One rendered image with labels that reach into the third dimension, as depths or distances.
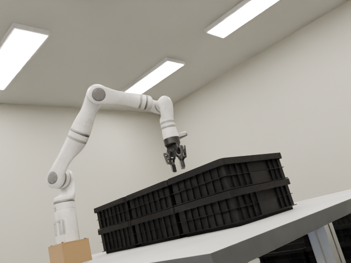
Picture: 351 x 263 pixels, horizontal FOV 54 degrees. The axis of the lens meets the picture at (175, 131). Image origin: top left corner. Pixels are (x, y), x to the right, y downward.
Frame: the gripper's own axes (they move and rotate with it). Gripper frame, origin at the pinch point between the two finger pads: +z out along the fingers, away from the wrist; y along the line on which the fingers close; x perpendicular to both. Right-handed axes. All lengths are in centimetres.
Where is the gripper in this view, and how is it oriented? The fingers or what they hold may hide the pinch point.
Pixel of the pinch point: (178, 167)
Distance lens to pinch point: 161.5
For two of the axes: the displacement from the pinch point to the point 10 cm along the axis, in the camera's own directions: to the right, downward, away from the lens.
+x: 7.3, -0.1, 6.8
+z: 2.3, 9.4, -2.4
